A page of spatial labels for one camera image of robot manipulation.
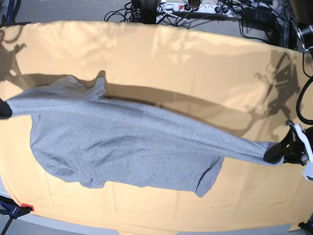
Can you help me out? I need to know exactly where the black power adapter brick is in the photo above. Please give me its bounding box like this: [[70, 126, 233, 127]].
[[241, 7, 276, 26]]

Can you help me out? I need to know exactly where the blue black bar clamp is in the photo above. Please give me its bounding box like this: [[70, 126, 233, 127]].
[[0, 196, 34, 235]]

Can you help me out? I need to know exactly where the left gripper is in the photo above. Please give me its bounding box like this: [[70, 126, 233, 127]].
[[264, 120, 313, 166]]

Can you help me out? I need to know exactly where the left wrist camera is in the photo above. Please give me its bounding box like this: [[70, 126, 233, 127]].
[[302, 162, 313, 182]]

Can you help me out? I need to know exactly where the black centre post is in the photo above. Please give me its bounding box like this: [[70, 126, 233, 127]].
[[140, 0, 160, 24]]

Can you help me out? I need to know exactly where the yellow table cloth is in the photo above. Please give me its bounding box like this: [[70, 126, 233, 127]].
[[0, 22, 313, 235]]

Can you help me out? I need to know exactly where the white power strip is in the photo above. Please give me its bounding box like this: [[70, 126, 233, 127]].
[[158, 1, 241, 19]]

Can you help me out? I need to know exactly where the blue clamp top left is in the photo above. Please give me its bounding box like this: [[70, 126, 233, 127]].
[[0, 0, 31, 27]]

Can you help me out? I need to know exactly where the grey t-shirt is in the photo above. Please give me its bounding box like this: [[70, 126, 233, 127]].
[[7, 76, 273, 197]]

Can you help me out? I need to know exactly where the black clamp right corner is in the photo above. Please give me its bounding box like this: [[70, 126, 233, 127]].
[[298, 217, 313, 234]]

